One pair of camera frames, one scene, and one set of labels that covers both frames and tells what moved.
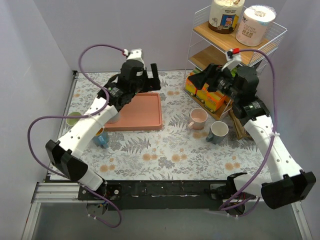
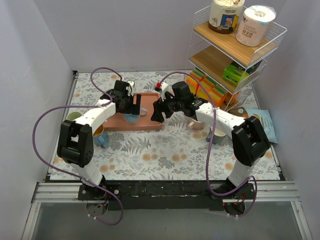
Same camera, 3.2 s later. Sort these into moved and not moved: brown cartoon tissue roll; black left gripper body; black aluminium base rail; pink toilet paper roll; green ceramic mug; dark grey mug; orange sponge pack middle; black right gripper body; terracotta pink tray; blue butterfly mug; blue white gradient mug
Moved: black right gripper body; blue white gradient mug; black left gripper body
Not moved: green ceramic mug; brown cartoon tissue roll; orange sponge pack middle; pink toilet paper roll; black aluminium base rail; blue butterfly mug; dark grey mug; terracotta pink tray
